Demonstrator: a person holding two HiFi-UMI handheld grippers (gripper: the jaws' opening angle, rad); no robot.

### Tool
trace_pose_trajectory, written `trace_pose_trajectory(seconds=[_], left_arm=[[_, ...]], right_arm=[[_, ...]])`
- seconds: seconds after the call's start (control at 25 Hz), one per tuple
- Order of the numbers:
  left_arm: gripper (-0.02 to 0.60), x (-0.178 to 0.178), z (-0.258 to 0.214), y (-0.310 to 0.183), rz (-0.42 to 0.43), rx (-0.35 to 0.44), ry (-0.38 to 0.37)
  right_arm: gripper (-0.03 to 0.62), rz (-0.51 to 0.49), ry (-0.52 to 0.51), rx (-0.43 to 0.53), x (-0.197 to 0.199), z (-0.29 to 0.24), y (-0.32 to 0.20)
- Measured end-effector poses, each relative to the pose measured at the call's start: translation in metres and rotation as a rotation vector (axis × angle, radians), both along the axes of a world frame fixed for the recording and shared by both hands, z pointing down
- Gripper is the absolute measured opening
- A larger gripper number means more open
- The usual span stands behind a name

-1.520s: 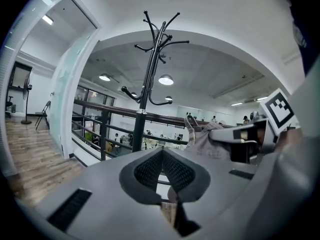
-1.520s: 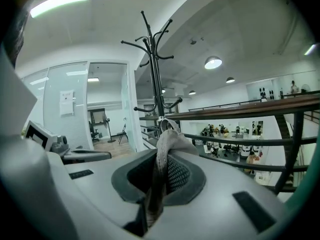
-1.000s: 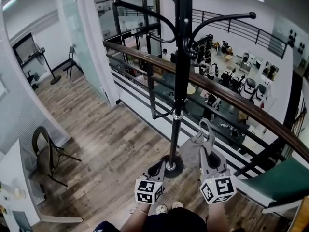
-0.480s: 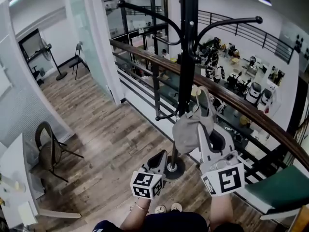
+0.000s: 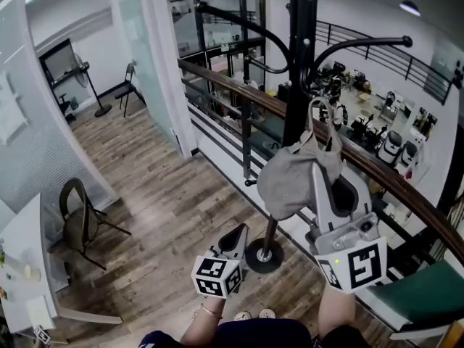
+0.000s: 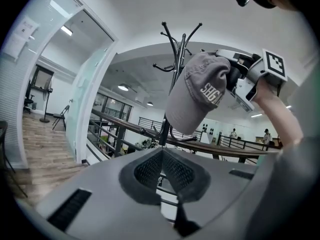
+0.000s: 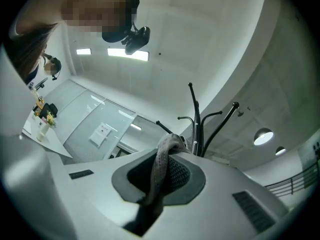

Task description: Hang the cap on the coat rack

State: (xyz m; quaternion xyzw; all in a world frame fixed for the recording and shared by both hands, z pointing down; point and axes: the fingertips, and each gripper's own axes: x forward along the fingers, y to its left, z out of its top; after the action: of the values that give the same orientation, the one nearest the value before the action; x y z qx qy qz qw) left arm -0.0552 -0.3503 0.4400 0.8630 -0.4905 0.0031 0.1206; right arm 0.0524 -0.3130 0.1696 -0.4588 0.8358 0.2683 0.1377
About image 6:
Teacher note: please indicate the dark framed window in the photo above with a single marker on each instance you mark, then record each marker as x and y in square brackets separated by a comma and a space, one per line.
[40, 76]

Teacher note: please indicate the white wall notice holder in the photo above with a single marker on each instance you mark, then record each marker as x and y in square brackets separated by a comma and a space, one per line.
[21, 41]

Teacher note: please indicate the black office chair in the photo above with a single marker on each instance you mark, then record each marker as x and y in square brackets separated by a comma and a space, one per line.
[27, 101]

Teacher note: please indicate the green potted plant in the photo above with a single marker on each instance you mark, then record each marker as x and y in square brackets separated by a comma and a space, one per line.
[147, 144]

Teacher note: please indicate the black folding chair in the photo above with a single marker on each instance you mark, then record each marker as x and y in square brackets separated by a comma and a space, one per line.
[58, 116]

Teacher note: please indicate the person's grey shirt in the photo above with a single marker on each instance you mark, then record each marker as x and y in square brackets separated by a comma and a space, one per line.
[295, 184]

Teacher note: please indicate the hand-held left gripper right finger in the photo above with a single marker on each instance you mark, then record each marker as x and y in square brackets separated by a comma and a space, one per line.
[185, 179]

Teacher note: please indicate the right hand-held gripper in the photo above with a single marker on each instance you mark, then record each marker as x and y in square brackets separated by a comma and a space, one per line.
[273, 64]

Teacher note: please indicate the person's right forearm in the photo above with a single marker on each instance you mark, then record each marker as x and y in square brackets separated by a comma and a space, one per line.
[280, 114]

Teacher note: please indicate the rectangular ceiling light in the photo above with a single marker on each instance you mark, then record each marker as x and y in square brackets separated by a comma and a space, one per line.
[66, 30]

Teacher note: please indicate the black standing fan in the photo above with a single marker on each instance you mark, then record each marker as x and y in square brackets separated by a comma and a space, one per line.
[47, 90]

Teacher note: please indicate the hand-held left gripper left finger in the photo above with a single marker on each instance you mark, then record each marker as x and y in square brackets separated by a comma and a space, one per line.
[142, 179]

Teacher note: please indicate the round ceiling lamp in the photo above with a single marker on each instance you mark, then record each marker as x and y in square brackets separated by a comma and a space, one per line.
[150, 104]
[123, 87]

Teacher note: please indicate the wooden-topped black railing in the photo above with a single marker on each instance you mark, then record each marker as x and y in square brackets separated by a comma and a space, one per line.
[225, 149]

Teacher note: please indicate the black coat stand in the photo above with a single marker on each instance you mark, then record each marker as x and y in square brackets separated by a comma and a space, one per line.
[182, 54]

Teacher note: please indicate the grey cap hat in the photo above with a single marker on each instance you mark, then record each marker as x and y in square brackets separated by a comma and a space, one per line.
[190, 96]

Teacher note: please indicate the frosted glass door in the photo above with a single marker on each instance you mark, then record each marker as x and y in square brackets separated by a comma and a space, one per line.
[85, 84]

